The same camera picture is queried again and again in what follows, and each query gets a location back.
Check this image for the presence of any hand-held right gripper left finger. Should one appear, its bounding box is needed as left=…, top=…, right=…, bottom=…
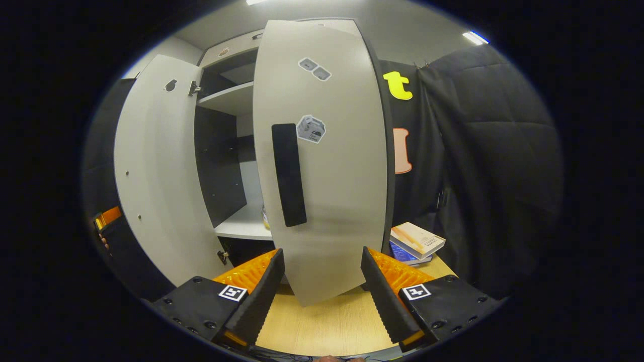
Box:
left=153, top=248, right=286, bottom=348

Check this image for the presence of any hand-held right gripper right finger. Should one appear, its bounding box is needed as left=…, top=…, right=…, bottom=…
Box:
left=360, top=246, right=504, bottom=352

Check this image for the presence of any white shoe cabinet door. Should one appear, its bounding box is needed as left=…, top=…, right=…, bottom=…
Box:
left=253, top=19, right=395, bottom=307
left=114, top=54, right=234, bottom=287

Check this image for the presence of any white grey shoe cabinet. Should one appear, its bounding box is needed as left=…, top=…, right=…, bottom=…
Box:
left=194, top=18, right=398, bottom=267

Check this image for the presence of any blue white book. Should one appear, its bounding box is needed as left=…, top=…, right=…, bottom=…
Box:
left=389, top=241, right=433, bottom=266

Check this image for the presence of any beige book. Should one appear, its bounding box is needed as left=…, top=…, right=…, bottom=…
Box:
left=390, top=222, right=446, bottom=260

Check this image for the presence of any black backdrop cloth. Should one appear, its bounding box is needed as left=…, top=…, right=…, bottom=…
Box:
left=380, top=59, right=453, bottom=262

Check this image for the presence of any black flat door handle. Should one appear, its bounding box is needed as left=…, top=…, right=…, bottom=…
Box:
left=272, top=123, right=307, bottom=228

